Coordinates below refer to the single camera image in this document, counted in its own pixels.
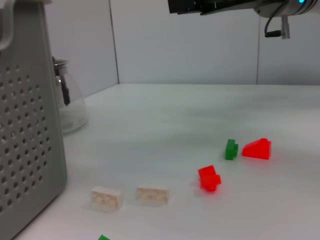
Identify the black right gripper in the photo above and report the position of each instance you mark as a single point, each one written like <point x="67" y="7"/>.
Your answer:
<point x="230" y="5"/>

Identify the green toy brick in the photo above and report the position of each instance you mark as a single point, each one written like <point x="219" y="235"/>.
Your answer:
<point x="103" y="237"/>
<point x="231" y="150"/>

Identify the bright red toy brick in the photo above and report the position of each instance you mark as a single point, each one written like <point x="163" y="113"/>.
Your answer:
<point x="258" y="150"/>

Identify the orange-red notched toy brick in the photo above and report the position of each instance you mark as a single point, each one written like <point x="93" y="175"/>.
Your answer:
<point x="208" y="178"/>

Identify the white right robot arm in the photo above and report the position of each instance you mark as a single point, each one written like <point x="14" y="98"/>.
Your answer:
<point x="280" y="7"/>

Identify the grey-green perforated storage basket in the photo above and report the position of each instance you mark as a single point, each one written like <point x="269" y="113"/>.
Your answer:
<point x="25" y="125"/>

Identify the glass teapot with black lid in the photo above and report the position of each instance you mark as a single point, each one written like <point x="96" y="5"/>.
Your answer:
<point x="75" y="112"/>

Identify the clear toy brick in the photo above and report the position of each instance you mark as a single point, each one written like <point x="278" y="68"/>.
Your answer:
<point x="107" y="198"/>
<point x="152" y="196"/>

